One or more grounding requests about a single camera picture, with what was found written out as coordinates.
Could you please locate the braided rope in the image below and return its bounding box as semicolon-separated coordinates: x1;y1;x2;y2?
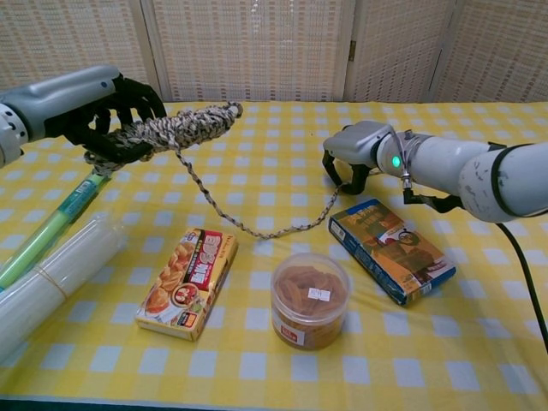
83;101;356;241

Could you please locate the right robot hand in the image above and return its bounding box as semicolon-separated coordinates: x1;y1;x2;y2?
322;120;397;196

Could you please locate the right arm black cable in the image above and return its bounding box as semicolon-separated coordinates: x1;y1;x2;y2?
402;183;548;350

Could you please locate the yellow checkered tablecloth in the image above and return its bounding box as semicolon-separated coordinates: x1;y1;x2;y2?
0;101;548;404

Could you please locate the blue orange box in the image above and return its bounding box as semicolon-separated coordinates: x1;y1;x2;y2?
328;197;457;307

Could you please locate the clear jar of rubber bands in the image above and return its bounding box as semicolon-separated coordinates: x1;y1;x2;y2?
270;252;348;351

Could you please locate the woven folding screen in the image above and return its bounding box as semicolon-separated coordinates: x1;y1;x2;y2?
0;0;548;104

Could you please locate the bundle of clear tubes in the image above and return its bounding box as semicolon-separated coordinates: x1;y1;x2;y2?
0;212;129;365

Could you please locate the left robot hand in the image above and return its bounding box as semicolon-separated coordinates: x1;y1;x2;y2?
8;64;168;164

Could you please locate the yellow curry box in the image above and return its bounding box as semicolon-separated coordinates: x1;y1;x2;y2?
134;227;239;343

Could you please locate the green blue hand pump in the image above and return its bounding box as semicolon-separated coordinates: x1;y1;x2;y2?
0;169;110;290

